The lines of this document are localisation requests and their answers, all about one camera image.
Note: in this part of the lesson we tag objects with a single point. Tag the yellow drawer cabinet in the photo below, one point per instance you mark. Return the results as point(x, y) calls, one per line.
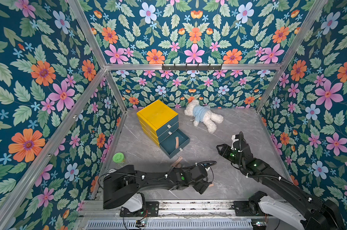
point(153, 117)

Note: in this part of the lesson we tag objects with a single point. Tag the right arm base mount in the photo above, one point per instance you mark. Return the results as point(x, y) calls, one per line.
point(250, 207)

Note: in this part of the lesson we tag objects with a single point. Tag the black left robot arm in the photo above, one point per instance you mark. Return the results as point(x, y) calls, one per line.
point(124, 183)

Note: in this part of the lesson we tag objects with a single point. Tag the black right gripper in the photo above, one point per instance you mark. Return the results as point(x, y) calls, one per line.
point(229, 152)

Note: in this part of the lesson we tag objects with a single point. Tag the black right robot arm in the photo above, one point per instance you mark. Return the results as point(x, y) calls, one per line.
point(301, 210)

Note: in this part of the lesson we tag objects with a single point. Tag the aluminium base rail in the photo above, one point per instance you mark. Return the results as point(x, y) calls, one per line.
point(176, 215)

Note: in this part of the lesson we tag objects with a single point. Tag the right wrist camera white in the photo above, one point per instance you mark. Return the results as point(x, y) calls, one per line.
point(235, 142)

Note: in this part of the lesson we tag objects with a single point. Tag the green lidded small jar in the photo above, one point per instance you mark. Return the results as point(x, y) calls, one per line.
point(118, 158)

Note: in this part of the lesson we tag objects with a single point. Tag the black hook rail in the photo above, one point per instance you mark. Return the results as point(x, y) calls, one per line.
point(191, 67)

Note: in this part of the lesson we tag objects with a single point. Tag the white teddy bear blue shirt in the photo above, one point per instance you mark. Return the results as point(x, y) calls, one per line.
point(204, 115)

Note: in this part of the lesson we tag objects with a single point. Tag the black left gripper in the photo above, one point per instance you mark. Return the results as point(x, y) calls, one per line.
point(201, 183)

